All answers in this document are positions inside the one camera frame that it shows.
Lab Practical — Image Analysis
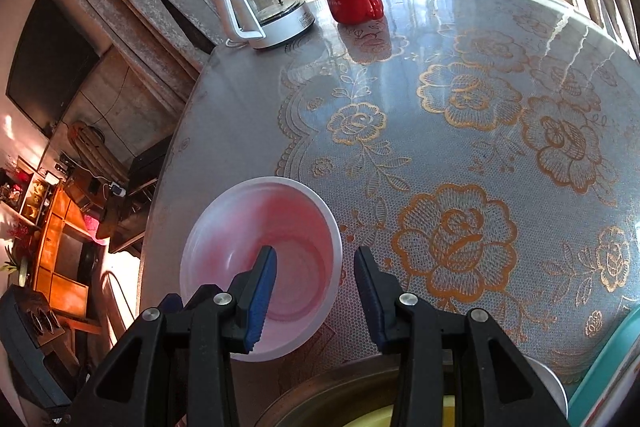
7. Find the gold floral lace tablecloth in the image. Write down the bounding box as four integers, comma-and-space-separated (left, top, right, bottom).
140, 0, 640, 427

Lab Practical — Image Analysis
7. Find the glass kettle with white handle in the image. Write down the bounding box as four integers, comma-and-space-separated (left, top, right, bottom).
214, 0, 316, 50

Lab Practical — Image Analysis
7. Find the stainless steel bowl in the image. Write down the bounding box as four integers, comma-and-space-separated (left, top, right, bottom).
260, 353, 456, 427

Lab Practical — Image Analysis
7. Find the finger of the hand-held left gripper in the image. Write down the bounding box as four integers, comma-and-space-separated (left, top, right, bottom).
157, 293, 184, 314

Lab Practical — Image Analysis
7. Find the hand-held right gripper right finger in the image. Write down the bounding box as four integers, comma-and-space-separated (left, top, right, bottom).
353, 246, 571, 427

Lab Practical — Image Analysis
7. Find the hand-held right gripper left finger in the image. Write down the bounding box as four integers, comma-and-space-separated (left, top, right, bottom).
65, 246, 278, 427

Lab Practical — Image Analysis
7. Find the orange wooden cabinet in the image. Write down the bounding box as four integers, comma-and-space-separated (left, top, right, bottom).
0, 154, 108, 335

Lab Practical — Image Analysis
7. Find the red bowl with white inside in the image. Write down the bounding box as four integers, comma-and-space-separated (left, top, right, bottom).
180, 177, 343, 362

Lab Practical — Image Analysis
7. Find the dark side table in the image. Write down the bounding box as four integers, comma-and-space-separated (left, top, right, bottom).
95, 139, 168, 255

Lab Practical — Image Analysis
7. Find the black box device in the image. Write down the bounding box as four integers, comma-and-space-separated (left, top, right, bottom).
0, 284, 73, 410

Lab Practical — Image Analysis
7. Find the wooden folding chair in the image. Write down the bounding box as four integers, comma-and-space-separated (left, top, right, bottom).
67, 121, 128, 180

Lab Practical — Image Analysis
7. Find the black television screen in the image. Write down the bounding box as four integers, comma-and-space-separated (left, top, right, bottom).
6, 0, 101, 138

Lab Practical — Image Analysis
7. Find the teal plastic plate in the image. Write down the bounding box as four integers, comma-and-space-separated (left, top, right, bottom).
567, 304, 640, 427

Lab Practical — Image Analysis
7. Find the yellow bowl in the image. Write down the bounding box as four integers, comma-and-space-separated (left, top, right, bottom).
345, 399, 456, 427

